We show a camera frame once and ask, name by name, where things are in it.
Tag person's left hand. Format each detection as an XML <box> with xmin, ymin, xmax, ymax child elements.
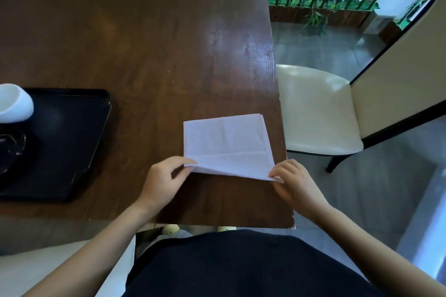
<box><xmin>137</xmin><ymin>156</ymin><xmax>198</xmax><ymax>218</ymax></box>

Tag person's right hand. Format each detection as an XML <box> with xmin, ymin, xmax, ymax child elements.
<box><xmin>268</xmin><ymin>159</ymin><xmax>332</xmax><ymax>221</ymax></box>

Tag white paper napkin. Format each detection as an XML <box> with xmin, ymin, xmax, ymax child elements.
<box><xmin>183</xmin><ymin>113</ymin><xmax>284</xmax><ymax>184</ymax></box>

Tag person's left forearm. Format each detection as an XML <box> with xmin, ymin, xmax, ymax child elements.
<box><xmin>21</xmin><ymin>202</ymin><xmax>157</xmax><ymax>297</ymax></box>

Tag person's right forearm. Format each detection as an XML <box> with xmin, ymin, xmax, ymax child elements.
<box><xmin>313</xmin><ymin>204</ymin><xmax>446</xmax><ymax>297</ymax></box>

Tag person's black garment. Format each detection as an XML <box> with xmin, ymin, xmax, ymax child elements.
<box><xmin>124</xmin><ymin>229</ymin><xmax>384</xmax><ymax>297</ymax></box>

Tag black plastic tray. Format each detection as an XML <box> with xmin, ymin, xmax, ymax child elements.
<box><xmin>0</xmin><ymin>88</ymin><xmax>112</xmax><ymax>203</ymax></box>

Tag clear glass ashtray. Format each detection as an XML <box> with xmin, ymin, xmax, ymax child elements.
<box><xmin>0</xmin><ymin>131</ymin><xmax>27</xmax><ymax>176</ymax></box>

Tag long wooden planter box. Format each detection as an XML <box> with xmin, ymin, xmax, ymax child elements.
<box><xmin>268</xmin><ymin>4</ymin><xmax>380</xmax><ymax>28</ymax></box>

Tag white ceramic cup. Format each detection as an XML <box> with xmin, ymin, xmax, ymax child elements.
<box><xmin>0</xmin><ymin>83</ymin><xmax>35</xmax><ymax>124</ymax></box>

